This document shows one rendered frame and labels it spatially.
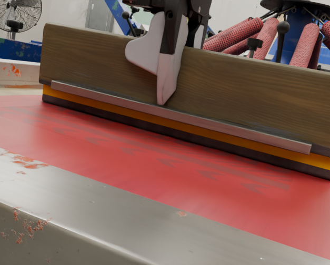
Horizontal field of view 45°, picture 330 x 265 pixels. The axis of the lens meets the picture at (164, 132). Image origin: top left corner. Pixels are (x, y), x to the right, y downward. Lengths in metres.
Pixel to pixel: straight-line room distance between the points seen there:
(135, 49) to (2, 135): 0.16
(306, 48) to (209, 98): 0.85
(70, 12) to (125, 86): 5.58
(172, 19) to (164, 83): 0.06
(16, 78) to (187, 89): 0.29
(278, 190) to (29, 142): 0.20
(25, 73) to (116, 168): 0.37
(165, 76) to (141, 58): 0.03
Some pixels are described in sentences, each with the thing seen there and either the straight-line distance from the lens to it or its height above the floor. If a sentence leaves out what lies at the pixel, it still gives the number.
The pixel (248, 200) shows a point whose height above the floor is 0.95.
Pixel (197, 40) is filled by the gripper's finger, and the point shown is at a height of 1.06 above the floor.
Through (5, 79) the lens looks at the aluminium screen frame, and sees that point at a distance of 0.60.
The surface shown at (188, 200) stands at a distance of 0.25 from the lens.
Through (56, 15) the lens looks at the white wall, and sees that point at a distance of 6.16.
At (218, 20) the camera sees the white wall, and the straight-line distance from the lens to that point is 5.05.
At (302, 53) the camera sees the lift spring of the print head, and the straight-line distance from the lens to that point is 1.21.
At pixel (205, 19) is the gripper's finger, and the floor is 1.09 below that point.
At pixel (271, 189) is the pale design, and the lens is 0.32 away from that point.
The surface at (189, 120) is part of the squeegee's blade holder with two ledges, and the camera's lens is 0.40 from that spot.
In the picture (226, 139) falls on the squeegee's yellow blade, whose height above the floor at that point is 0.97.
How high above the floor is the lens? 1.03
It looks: 10 degrees down
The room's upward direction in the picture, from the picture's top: 11 degrees clockwise
